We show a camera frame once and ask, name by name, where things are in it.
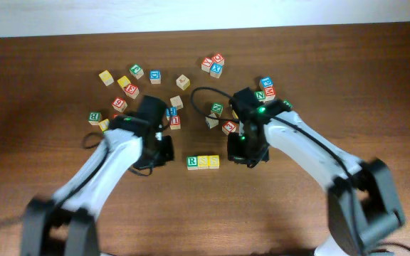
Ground yellow S block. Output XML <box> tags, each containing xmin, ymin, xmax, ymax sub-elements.
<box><xmin>197</xmin><ymin>156</ymin><xmax>209</xmax><ymax>169</ymax></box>
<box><xmin>208</xmin><ymin>155</ymin><xmax>220</xmax><ymax>169</ymax></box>

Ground green R block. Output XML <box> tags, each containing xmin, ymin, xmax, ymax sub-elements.
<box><xmin>186</xmin><ymin>156</ymin><xmax>199</xmax><ymax>170</ymax></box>

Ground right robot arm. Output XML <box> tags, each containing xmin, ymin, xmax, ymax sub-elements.
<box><xmin>227</xmin><ymin>88</ymin><xmax>406</xmax><ymax>255</ymax></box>

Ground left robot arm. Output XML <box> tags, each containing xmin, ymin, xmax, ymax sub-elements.
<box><xmin>20</xmin><ymin>96</ymin><xmax>174</xmax><ymax>256</ymax></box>

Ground red 3 block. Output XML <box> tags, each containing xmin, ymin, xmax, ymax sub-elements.
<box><xmin>222</xmin><ymin>121</ymin><xmax>237</xmax><ymax>135</ymax></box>

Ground red U block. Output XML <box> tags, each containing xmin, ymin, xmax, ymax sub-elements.
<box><xmin>169</xmin><ymin>116</ymin><xmax>181</xmax><ymax>130</ymax></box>

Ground white blue T block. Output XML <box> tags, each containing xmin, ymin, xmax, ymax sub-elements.
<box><xmin>206</xmin><ymin>113</ymin><xmax>219</xmax><ymax>129</ymax></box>

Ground blue H block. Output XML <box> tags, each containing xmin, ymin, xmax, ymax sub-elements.
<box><xmin>166</xmin><ymin>107</ymin><xmax>177</xmax><ymax>119</ymax></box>

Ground green N block centre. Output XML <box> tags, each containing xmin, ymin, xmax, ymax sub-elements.
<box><xmin>211</xmin><ymin>102</ymin><xmax>224</xmax><ymax>117</ymax></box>

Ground green n block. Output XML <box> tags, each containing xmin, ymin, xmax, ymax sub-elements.
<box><xmin>254</xmin><ymin>91</ymin><xmax>266</xmax><ymax>102</ymax></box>
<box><xmin>211</xmin><ymin>102</ymin><xmax>224</xmax><ymax>117</ymax></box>

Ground green N block right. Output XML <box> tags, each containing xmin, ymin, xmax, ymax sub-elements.
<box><xmin>254</xmin><ymin>91</ymin><xmax>266</xmax><ymax>102</ymax></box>

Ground yellow block above B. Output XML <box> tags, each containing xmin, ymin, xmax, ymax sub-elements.
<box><xmin>98</xmin><ymin>119</ymin><xmax>110</xmax><ymax>132</ymax></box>

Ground green V block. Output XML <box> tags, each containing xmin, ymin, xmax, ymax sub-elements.
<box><xmin>283</xmin><ymin>100</ymin><xmax>293</xmax><ymax>109</ymax></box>

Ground red M block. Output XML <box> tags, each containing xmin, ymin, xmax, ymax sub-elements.
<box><xmin>263</xmin><ymin>86</ymin><xmax>276</xmax><ymax>101</ymax></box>

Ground red 6 block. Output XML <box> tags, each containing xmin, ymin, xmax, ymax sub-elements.
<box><xmin>112</xmin><ymin>97</ymin><xmax>127</xmax><ymax>112</ymax></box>

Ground red E block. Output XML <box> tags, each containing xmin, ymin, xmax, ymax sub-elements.
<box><xmin>124</xmin><ymin>84</ymin><xmax>140</xmax><ymax>99</ymax></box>

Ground blue P block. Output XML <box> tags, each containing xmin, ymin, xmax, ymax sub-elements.
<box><xmin>259</xmin><ymin>77</ymin><xmax>273</xmax><ymax>90</ymax></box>

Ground plain wood yellow block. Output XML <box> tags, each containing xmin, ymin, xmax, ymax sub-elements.
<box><xmin>176</xmin><ymin>75</ymin><xmax>191</xmax><ymax>90</ymax></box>

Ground blue D block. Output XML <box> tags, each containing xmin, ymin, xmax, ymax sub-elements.
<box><xmin>149</xmin><ymin>70</ymin><xmax>162</xmax><ymax>84</ymax></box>

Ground yellow block beside E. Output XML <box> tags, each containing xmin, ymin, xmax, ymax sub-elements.
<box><xmin>117</xmin><ymin>75</ymin><xmax>131</xmax><ymax>90</ymax></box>

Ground blue X block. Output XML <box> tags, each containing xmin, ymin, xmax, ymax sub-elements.
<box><xmin>209</xmin><ymin>63</ymin><xmax>223</xmax><ymax>78</ymax></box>

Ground green P block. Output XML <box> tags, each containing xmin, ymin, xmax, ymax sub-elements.
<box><xmin>130</xmin><ymin>64</ymin><xmax>144</xmax><ymax>80</ymax></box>

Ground yellow block upper left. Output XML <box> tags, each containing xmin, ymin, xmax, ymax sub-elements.
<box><xmin>99</xmin><ymin>70</ymin><xmax>114</xmax><ymax>86</ymax></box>

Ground red Q block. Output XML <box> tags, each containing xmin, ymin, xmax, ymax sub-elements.
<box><xmin>211</xmin><ymin>53</ymin><xmax>225</xmax><ymax>66</ymax></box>

